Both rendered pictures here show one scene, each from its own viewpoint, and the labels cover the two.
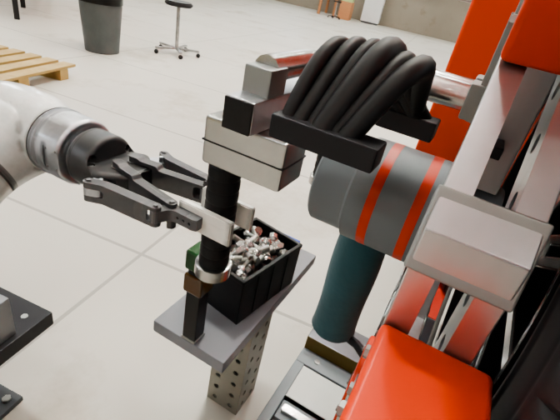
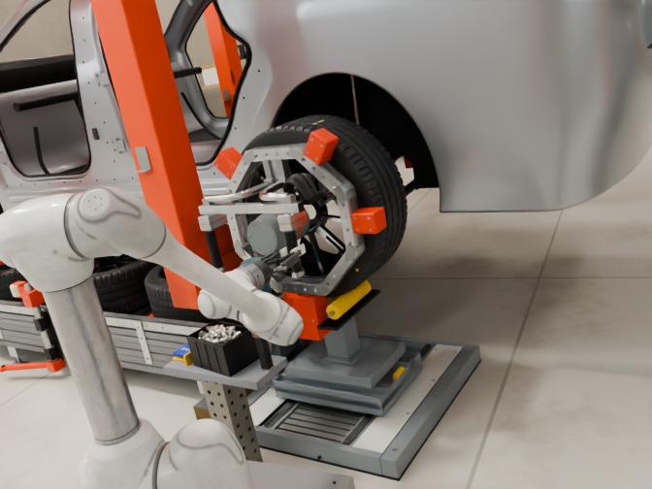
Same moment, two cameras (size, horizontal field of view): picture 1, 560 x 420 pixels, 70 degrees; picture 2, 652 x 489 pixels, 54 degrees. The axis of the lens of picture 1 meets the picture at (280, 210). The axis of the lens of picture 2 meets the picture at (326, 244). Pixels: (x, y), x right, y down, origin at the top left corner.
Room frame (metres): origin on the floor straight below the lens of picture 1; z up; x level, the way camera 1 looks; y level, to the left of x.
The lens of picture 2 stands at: (-0.16, 1.93, 1.44)
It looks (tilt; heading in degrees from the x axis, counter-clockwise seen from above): 17 degrees down; 283
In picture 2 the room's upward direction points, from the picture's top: 11 degrees counter-clockwise
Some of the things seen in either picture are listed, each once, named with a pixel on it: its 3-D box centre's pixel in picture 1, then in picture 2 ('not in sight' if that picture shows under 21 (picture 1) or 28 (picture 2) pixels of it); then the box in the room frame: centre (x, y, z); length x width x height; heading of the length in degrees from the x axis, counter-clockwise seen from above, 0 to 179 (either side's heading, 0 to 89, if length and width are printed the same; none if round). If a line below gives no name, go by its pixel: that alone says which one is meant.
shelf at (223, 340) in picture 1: (246, 287); (224, 365); (0.72, 0.04, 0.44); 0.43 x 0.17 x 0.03; 158
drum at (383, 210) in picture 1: (399, 202); (278, 227); (0.48, -0.15, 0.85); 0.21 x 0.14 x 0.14; 68
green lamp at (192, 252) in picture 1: (201, 258); not in sight; (0.54, 0.11, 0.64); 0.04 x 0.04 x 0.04; 68
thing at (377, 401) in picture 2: not in sight; (347, 374); (0.39, -0.38, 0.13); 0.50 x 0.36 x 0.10; 158
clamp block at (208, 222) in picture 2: not in sight; (212, 219); (0.69, -0.09, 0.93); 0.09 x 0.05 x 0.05; 68
